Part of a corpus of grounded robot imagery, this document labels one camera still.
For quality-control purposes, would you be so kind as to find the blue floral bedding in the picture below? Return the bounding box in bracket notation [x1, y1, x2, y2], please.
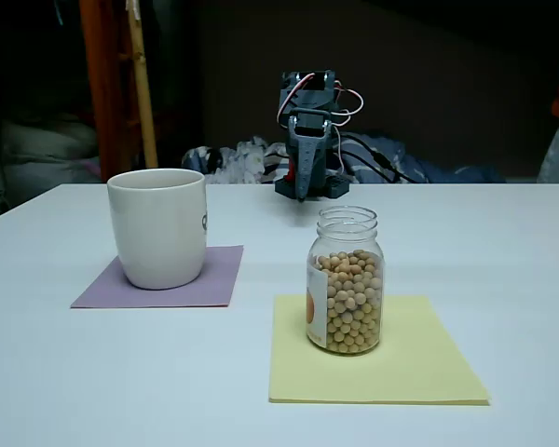
[181, 131, 504, 185]

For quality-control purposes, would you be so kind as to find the yellow bamboo pole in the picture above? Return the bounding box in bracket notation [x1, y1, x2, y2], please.
[125, 0, 159, 169]

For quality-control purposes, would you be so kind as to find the white pillow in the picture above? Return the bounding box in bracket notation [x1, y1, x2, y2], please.
[0, 114, 102, 213]

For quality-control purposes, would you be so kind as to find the yellow paper sheet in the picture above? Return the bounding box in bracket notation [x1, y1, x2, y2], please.
[268, 293, 491, 406]

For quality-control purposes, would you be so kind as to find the white ceramic mug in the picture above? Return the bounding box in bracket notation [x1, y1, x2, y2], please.
[106, 168, 209, 291]

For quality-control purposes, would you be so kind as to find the black cable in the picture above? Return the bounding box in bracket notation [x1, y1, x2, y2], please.
[339, 134, 402, 183]

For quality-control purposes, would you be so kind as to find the purple paper sheet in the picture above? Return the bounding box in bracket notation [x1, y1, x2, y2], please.
[69, 245, 245, 310]

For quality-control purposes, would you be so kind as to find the small jar of chickpeas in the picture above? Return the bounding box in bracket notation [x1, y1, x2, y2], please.
[306, 206, 386, 358]

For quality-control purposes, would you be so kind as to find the red and white servo wire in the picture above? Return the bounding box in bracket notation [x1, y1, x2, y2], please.
[277, 81, 366, 181]

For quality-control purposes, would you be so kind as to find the brown wooden post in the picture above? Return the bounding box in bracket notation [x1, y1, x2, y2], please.
[78, 0, 153, 183]

